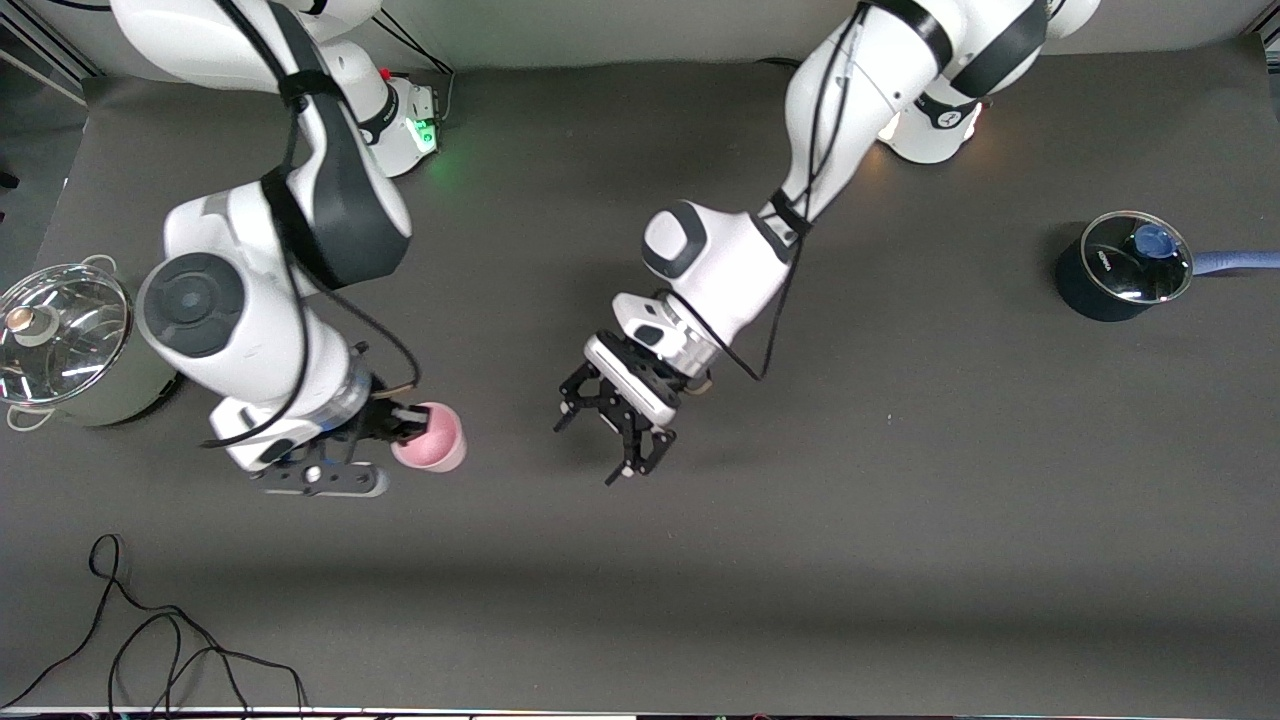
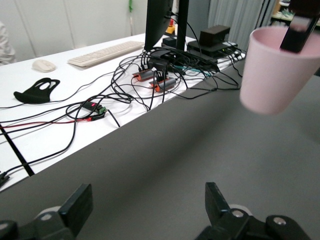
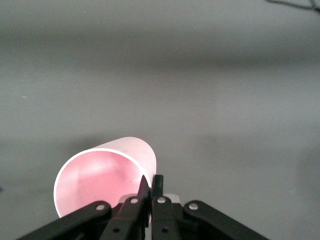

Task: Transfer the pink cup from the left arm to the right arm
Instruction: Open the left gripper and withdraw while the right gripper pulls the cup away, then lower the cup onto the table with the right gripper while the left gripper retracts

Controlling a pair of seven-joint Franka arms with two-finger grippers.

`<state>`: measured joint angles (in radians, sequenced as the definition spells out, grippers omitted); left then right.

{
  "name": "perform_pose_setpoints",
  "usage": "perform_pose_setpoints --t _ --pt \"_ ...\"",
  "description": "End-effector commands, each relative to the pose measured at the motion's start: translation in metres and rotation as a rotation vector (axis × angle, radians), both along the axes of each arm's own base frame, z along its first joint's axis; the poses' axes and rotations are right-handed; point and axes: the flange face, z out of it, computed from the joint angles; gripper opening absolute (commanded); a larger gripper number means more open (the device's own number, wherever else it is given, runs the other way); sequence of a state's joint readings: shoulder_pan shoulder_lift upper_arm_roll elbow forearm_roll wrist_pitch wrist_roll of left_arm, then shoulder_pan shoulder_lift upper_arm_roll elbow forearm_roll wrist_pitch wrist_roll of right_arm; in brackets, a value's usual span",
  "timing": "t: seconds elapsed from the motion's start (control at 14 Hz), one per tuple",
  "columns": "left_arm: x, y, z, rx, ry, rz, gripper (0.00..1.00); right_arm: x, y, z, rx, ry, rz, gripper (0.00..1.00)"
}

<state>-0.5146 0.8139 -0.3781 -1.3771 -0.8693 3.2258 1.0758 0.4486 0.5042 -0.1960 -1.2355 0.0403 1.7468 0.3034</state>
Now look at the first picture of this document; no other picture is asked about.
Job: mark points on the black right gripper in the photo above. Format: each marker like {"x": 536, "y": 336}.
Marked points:
{"x": 377, "y": 419}

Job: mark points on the pink cup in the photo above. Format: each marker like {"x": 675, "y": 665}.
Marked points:
{"x": 440, "y": 445}

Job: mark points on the dark grey table mat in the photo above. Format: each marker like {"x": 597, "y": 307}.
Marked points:
{"x": 800, "y": 550}

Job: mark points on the grey metal frame rail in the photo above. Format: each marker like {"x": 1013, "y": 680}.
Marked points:
{"x": 60, "y": 72}

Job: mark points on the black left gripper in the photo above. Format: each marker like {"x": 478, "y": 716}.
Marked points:
{"x": 612, "y": 403}

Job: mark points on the silver cooking pot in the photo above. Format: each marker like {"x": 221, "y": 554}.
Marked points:
{"x": 100, "y": 400}

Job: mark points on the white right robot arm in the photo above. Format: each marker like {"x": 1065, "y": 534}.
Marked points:
{"x": 240, "y": 330}

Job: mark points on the dark blue saucepan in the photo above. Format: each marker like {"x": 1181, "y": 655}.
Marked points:
{"x": 1090, "y": 295}

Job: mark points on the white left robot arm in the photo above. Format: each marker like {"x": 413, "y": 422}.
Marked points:
{"x": 740, "y": 260}

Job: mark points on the glass lid with blue knob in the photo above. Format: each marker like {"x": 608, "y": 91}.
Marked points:
{"x": 1120, "y": 270}

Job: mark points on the glass lid with bronze knob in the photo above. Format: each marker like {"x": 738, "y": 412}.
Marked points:
{"x": 70, "y": 340}

